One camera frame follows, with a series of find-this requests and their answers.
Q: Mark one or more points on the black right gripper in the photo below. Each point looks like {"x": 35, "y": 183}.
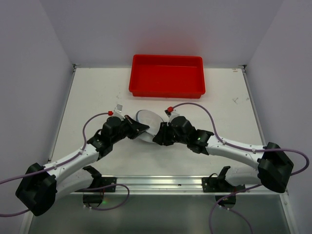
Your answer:
{"x": 165, "y": 133}

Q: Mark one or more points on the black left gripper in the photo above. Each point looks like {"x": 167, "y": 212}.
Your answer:
{"x": 131, "y": 126}

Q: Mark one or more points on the white mesh laundry bag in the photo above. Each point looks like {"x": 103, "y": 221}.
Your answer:
{"x": 151, "y": 119}

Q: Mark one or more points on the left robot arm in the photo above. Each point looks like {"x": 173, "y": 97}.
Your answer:
{"x": 38, "y": 188}

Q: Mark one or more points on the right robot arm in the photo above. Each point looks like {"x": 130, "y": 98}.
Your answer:
{"x": 266, "y": 165}

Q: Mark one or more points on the red plastic tray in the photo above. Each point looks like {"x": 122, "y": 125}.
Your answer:
{"x": 165, "y": 76}

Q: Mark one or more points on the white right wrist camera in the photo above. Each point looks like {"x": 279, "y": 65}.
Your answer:
{"x": 171, "y": 113}

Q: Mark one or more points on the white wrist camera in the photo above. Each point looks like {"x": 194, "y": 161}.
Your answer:
{"x": 118, "y": 111}
{"x": 171, "y": 113}

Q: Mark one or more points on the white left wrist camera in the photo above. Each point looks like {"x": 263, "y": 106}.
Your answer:
{"x": 118, "y": 111}

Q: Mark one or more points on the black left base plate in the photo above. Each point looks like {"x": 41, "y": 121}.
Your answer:
{"x": 108, "y": 183}

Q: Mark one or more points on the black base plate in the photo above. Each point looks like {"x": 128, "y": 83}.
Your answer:
{"x": 108, "y": 183}
{"x": 215, "y": 185}

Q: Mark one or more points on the aluminium frame rail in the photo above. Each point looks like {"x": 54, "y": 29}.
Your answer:
{"x": 156, "y": 185}

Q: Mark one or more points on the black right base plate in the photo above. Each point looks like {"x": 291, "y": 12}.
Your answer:
{"x": 215, "y": 185}

